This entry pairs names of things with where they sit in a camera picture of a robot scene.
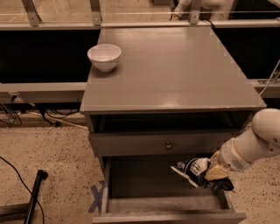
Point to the grey wooden drawer cabinet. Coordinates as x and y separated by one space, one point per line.
168 79

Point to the open middle drawer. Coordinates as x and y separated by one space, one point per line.
145 190

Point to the blue tape cross mark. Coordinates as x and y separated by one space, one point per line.
97 193

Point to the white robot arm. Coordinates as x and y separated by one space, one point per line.
261 140

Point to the white bowl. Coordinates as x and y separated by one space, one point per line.
104 57

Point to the black metal stand leg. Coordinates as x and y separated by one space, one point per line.
34 196

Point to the blue chip bag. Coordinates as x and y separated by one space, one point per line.
195 169

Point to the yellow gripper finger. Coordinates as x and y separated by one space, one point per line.
218 168

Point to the closed upper drawer with knob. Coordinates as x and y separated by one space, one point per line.
159 143

